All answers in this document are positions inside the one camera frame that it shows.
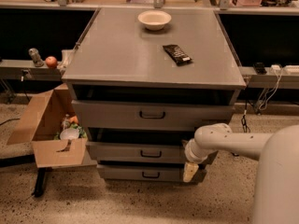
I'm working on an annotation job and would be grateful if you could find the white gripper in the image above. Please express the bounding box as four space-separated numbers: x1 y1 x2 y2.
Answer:
183 139 208 183

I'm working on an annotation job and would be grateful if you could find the grey drawer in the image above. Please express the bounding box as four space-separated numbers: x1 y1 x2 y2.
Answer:
86 142 187 164
96 163 207 184
72 100 235 131

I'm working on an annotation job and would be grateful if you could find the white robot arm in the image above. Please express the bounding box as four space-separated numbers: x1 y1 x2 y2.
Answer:
183 123 299 224

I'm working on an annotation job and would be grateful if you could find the grey bottom drawer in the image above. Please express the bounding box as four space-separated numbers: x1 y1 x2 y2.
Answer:
96 163 207 184

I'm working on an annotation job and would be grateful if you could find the grey drawer cabinet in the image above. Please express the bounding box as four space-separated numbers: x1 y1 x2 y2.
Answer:
63 7 245 169

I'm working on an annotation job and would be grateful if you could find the grey top drawer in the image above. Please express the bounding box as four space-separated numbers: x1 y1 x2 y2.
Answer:
72 100 235 131

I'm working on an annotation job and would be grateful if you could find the black snack packet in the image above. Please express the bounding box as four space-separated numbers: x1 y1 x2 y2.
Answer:
163 45 192 65

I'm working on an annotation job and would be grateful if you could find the black remote control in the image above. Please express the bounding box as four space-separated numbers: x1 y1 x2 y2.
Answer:
252 63 266 75

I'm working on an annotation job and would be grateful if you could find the white plastic lid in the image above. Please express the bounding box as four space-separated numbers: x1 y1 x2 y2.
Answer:
60 128 79 140

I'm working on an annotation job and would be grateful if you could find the white power strip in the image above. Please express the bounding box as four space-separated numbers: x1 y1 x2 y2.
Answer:
284 65 299 75

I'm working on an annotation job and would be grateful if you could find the black floor stand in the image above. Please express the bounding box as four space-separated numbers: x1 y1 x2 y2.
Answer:
32 168 51 198

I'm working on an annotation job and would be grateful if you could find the white bowl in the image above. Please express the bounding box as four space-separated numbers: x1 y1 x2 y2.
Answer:
137 10 172 31

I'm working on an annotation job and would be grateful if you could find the brown cardboard box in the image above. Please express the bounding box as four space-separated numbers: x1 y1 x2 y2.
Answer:
7 84 92 168

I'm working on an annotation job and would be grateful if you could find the red apple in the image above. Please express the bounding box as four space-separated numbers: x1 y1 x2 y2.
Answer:
45 56 58 68

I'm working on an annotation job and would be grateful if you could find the small grey figurine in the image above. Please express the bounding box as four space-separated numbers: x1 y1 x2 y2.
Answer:
28 48 44 67

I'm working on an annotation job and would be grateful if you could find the black floor cable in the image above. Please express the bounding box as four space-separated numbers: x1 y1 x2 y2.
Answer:
240 100 252 134

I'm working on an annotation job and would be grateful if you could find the white charger cable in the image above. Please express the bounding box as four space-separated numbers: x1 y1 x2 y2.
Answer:
257 64 284 112

